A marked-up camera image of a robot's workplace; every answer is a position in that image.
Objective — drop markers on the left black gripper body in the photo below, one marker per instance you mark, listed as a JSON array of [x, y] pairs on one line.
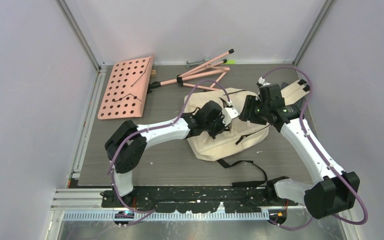
[[214, 127]]

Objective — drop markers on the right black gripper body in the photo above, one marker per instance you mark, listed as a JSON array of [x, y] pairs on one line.
[[254, 111]]

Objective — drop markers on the beige canvas backpack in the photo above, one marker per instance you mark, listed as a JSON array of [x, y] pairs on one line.
[[240, 135]]

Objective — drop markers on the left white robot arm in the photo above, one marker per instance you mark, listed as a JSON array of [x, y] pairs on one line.
[[128, 143]]

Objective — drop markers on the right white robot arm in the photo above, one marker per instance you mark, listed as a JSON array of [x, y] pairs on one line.
[[333, 189]]

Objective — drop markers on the pink folding stand tripod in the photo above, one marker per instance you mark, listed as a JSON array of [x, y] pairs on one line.
[[208, 68]]

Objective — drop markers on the grey metal bolt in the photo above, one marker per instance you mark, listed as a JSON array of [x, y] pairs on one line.
[[190, 64]]

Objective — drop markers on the small wooden block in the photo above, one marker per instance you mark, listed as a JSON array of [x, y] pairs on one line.
[[153, 73]]

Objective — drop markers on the pink perforated music stand desk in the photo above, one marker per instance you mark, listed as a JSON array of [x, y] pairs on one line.
[[126, 91]]

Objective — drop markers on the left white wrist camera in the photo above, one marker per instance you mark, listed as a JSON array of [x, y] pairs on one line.
[[229, 112]]

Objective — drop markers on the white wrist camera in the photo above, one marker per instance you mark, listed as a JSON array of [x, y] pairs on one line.
[[229, 112], [261, 82]]

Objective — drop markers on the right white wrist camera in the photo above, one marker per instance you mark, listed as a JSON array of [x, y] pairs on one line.
[[261, 82]]

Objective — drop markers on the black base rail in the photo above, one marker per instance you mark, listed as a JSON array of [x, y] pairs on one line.
[[194, 199]]

